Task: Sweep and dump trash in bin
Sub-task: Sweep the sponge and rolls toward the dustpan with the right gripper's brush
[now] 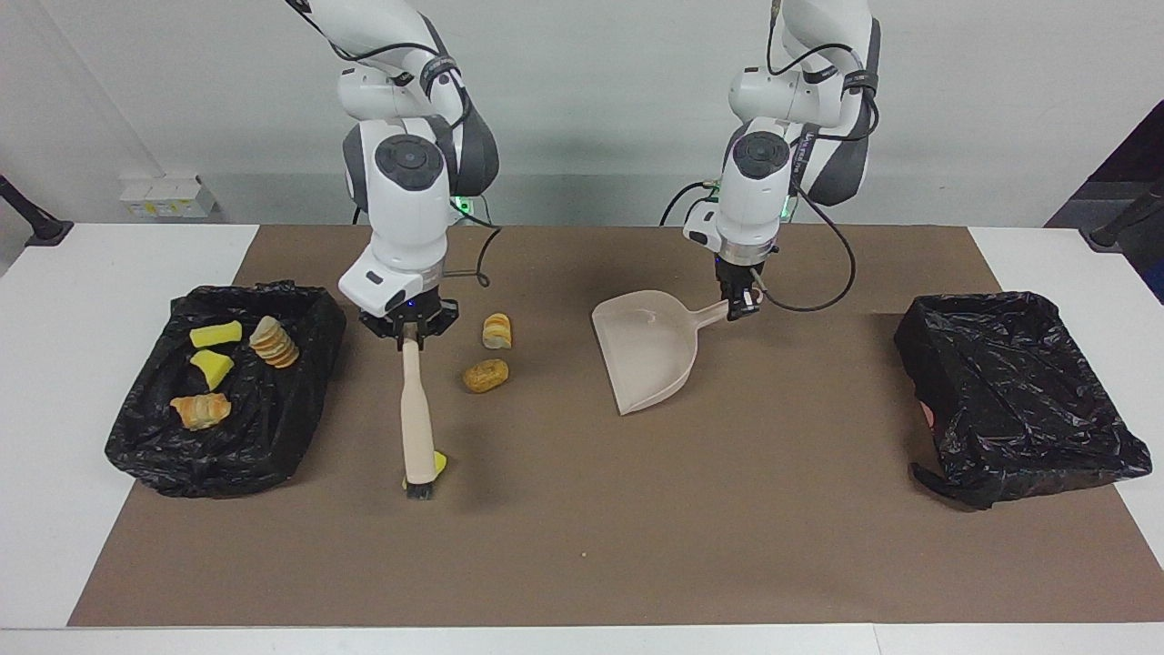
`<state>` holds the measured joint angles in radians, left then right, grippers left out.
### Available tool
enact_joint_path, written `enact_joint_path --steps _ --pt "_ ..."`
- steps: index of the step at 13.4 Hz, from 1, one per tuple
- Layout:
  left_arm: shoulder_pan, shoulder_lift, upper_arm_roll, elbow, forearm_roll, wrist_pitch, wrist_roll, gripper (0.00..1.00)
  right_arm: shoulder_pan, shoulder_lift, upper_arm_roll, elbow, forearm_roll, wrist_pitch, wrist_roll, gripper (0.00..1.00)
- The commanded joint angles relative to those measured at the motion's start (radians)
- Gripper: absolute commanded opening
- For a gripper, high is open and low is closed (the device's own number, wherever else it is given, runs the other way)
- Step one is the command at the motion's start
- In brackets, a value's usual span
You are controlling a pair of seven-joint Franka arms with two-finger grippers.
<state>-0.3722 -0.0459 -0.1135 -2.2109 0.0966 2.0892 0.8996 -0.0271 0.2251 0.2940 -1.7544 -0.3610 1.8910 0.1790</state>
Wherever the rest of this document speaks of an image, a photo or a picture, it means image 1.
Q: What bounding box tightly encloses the black bag lined bin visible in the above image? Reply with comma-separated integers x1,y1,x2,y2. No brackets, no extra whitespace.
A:
893,291,1153,510
105,282,348,499

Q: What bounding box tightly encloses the small yellow sponge piece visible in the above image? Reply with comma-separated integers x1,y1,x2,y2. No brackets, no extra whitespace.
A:
190,349,236,393

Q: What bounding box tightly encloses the dark wall panel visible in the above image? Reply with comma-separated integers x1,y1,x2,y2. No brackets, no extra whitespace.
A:
1044,98,1164,306

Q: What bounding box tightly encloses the beige plastic dustpan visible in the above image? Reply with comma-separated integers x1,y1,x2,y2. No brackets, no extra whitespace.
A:
591,289,733,417

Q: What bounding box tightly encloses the white wall socket box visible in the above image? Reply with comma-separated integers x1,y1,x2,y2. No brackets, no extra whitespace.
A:
120,176,219,219

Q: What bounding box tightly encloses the brown bread roll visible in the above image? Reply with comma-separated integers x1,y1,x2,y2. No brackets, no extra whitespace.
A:
462,358,510,394

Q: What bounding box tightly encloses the orange striped croissant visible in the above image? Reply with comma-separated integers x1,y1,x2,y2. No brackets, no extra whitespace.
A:
169,393,233,431

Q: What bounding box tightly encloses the beige hand brush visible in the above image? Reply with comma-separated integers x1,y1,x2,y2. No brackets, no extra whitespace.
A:
400,337,439,501

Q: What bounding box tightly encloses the yellow sponge block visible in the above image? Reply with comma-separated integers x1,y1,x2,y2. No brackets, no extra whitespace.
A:
403,449,448,490

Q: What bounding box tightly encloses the brown table mat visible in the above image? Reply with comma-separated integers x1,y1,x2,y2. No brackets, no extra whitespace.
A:
68,225,1164,629

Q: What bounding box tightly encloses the black stand pole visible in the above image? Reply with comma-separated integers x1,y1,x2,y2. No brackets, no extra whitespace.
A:
1089,179,1164,251
0,175,74,247

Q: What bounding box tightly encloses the pale striped bread piece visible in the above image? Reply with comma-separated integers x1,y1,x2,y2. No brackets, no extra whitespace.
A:
249,315,300,369

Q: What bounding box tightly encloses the black base cable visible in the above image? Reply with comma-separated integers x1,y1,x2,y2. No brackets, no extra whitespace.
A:
659,180,724,227

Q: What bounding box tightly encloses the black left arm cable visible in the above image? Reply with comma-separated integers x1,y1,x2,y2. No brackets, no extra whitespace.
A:
755,0,878,313

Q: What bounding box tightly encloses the large yellow sponge piece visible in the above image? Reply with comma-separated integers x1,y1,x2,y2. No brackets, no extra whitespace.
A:
189,320,244,349

